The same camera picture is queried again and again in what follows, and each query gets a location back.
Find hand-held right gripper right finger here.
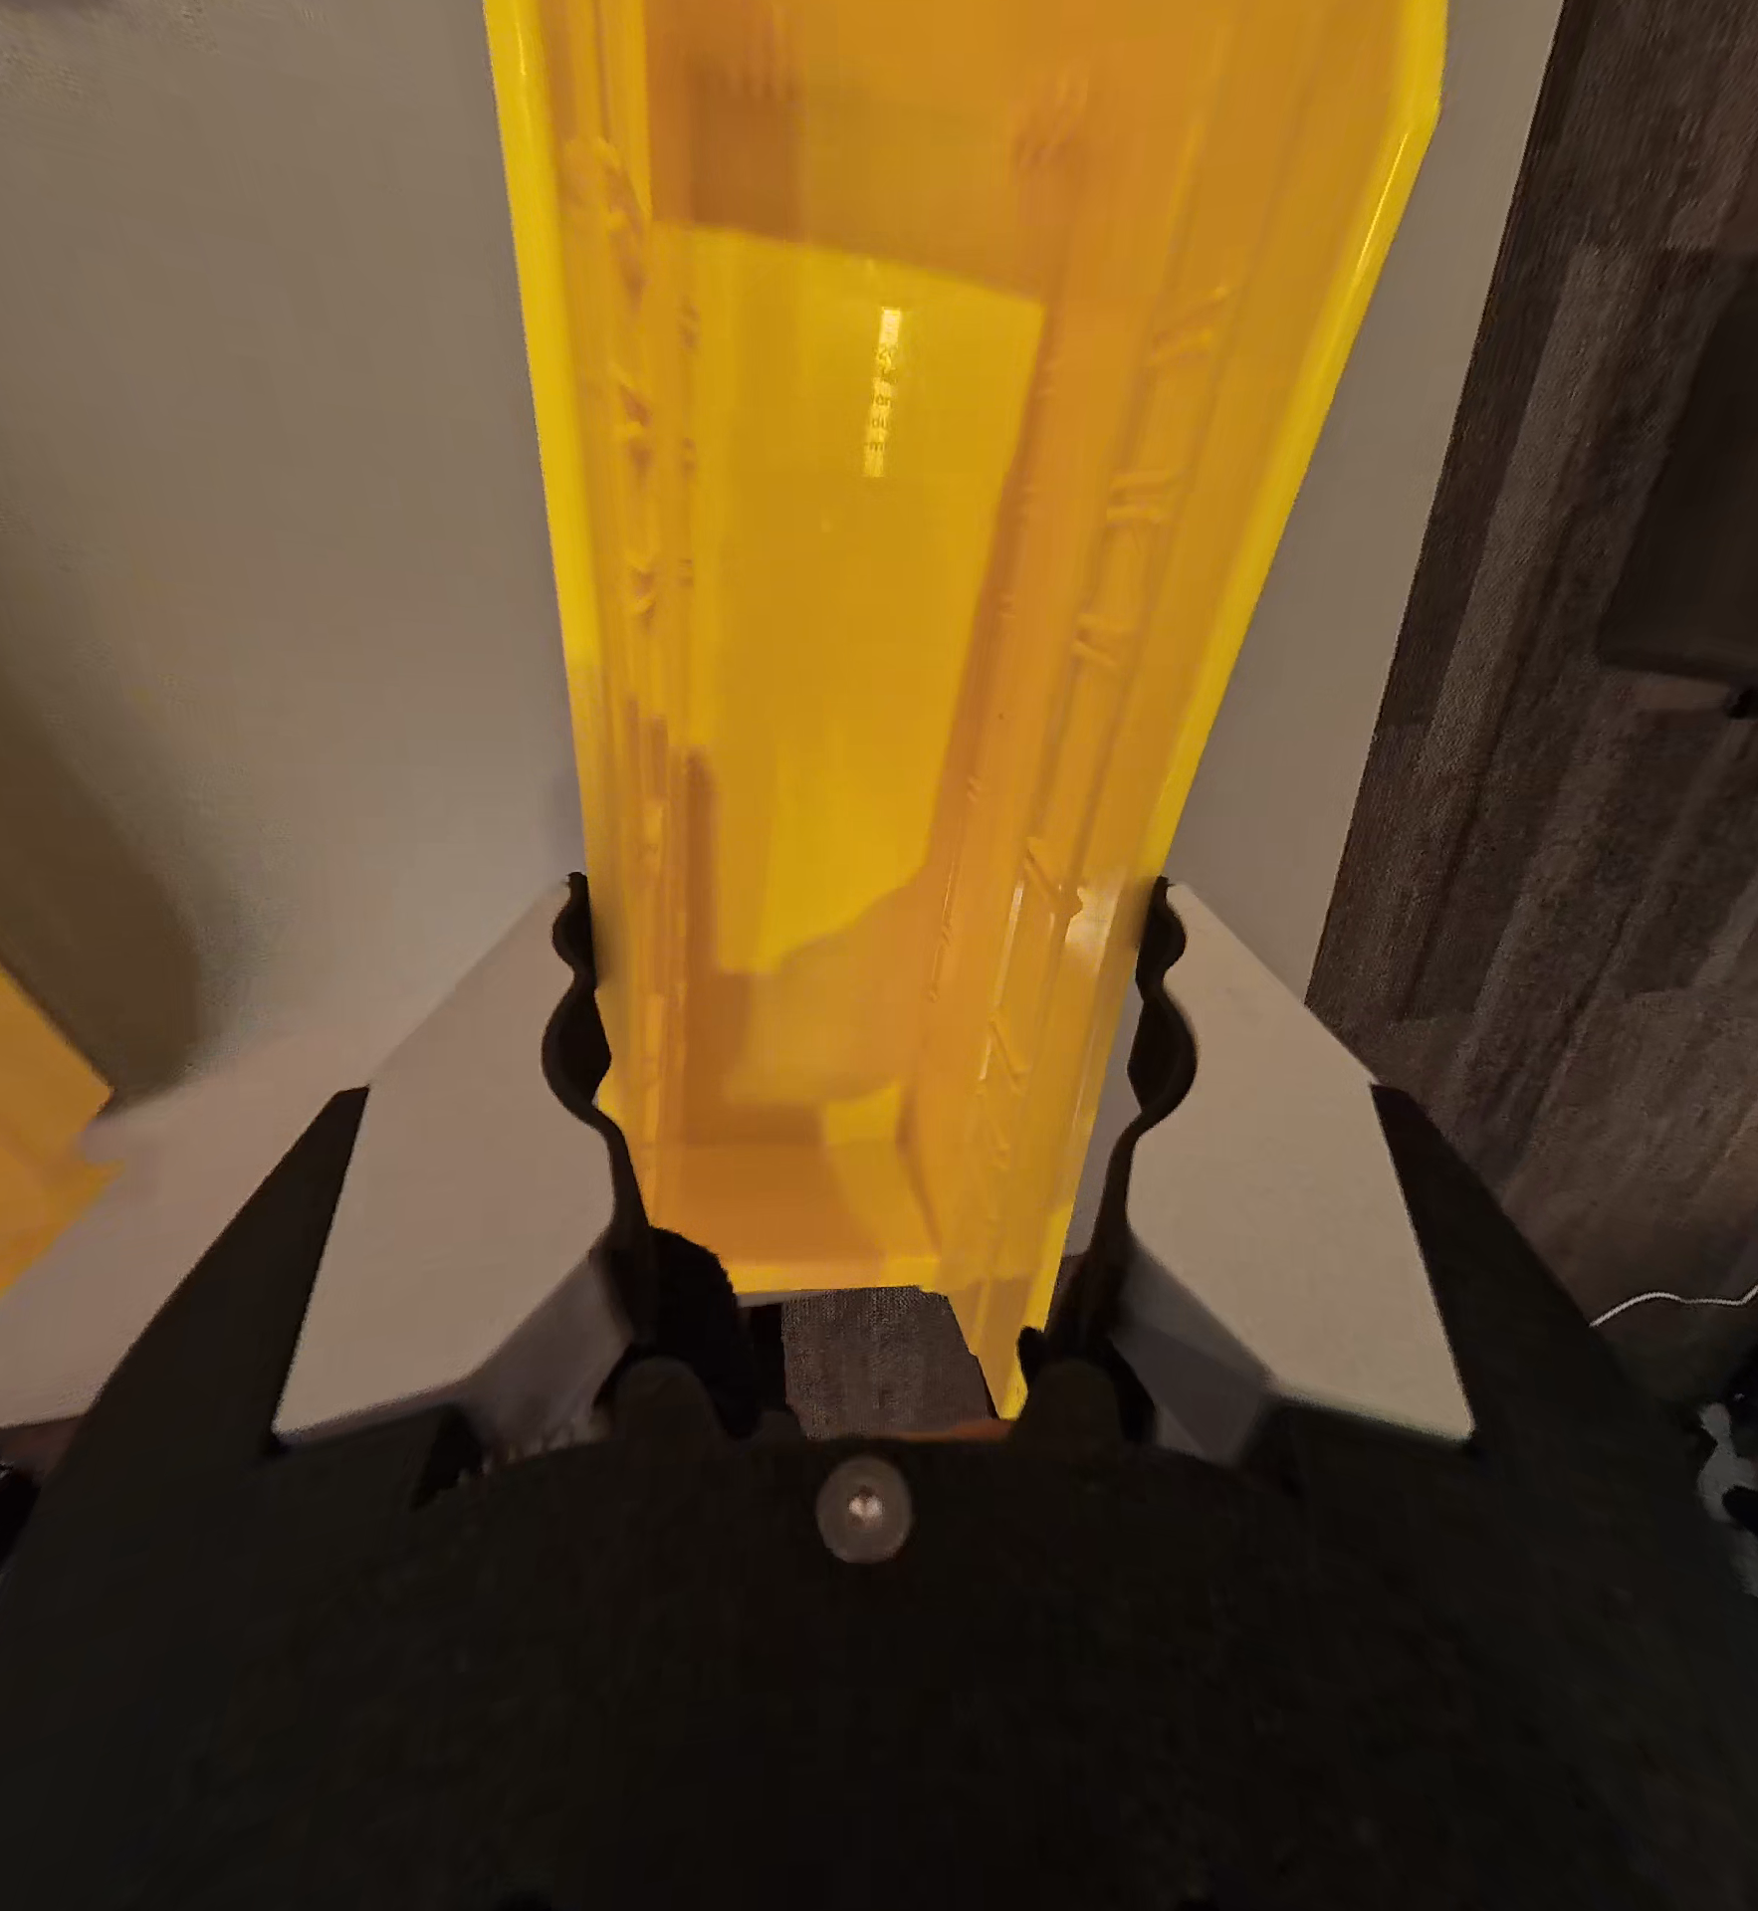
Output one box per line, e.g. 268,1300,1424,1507
1060,880,1471,1459

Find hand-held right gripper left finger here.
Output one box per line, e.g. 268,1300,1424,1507
274,878,657,1442

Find grey desk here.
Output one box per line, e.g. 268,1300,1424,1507
0,0,1569,1442

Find white cable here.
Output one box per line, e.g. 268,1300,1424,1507
1588,1211,1758,1335

